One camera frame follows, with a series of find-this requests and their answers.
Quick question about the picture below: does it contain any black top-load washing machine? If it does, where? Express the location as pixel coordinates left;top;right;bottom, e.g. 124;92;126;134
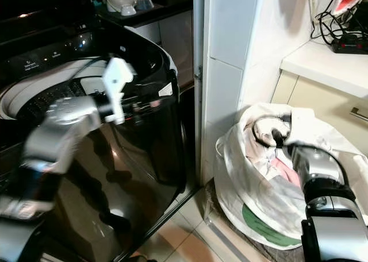
0;0;194;262

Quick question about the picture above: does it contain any pink garment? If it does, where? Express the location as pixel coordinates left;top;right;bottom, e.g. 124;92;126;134
269;155;303;189

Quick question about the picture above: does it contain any white laundry bag green patch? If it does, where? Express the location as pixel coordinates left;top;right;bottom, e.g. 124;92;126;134
213;102;368;251

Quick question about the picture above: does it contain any beige cabinet white counter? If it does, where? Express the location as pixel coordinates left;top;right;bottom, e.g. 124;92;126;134
270;41;368;137

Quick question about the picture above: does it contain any white washer drum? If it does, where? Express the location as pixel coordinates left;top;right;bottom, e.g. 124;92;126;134
1;57;118;120

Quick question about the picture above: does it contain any small blue-grey bowl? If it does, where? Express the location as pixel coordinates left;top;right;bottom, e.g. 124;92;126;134
135;0;156;11

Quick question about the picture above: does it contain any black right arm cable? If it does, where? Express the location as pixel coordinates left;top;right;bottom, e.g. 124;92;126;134
251;113;292;149

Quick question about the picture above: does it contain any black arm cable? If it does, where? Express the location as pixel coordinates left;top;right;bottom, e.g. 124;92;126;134
251;113;292;149
68;56;111;97

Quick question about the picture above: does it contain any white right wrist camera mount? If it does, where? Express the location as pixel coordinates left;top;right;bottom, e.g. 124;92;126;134
286;109;331;149

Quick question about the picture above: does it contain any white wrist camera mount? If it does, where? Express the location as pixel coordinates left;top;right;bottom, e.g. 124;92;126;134
102;57;135;125
286;109;331;149

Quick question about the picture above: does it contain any metal cabinet handle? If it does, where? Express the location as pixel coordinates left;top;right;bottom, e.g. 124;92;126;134
349;106;368;123

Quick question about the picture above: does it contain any grey metal door frame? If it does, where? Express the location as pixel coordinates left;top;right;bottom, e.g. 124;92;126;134
191;0;209;187

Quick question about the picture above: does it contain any black power strip with cables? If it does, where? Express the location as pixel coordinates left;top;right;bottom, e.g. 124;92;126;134
310;0;368;55

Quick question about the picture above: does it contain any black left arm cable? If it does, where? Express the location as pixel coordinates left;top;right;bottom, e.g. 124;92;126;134
68;56;111;97

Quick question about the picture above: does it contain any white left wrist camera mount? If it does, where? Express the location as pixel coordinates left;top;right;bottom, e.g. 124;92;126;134
102;57;135;125

